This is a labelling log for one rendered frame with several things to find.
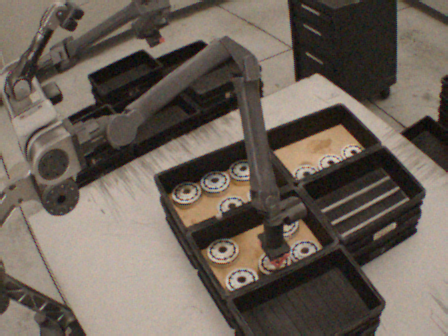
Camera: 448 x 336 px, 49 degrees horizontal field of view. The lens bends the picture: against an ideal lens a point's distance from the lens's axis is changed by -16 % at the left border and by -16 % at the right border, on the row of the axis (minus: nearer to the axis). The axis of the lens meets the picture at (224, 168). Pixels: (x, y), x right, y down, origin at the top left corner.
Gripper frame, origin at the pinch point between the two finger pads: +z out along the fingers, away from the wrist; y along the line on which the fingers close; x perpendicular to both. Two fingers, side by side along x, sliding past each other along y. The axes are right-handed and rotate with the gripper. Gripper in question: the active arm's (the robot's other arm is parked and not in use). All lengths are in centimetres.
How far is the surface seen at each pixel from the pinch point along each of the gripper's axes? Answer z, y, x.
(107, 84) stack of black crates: 43, 191, 11
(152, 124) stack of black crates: 53, 150, -4
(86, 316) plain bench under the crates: 21, 20, 65
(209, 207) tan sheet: 6.7, 36.5, 6.3
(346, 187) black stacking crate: 5.7, 19.4, -40.0
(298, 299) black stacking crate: 6.1, -14.3, -1.3
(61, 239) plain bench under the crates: 21, 61, 64
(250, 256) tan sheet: 6.3, 9.6, 3.8
